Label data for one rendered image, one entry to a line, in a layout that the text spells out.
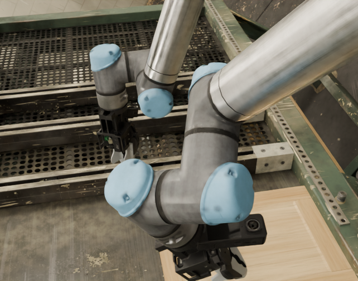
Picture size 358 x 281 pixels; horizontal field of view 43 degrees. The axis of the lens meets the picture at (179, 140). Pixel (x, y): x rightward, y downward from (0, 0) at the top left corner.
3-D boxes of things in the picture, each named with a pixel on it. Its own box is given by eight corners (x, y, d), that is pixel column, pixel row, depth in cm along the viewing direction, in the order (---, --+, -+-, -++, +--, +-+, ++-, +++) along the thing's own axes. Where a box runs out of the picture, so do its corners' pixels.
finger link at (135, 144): (123, 154, 128) (119, 127, 123) (126, 150, 129) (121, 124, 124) (138, 156, 126) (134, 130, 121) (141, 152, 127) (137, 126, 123)
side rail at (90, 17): (204, 25, 254) (205, 6, 247) (-1, 43, 238) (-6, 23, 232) (201, 19, 260) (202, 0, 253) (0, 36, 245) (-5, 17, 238)
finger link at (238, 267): (222, 280, 87) (198, 262, 81) (250, 270, 85) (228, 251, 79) (225, 296, 85) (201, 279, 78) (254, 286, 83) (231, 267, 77)
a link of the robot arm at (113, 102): (104, 81, 119) (132, 84, 117) (107, 96, 122) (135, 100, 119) (90, 95, 114) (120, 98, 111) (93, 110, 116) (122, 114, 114)
